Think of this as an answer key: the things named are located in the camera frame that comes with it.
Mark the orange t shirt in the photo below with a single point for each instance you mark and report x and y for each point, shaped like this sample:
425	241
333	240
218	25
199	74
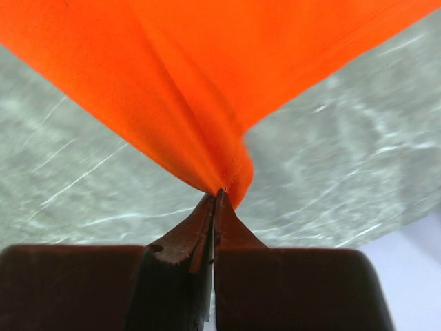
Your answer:
182	81

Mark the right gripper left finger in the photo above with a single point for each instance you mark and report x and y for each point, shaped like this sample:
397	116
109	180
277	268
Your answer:
165	285

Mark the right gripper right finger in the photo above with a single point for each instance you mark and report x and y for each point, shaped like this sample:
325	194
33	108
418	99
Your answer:
262	288

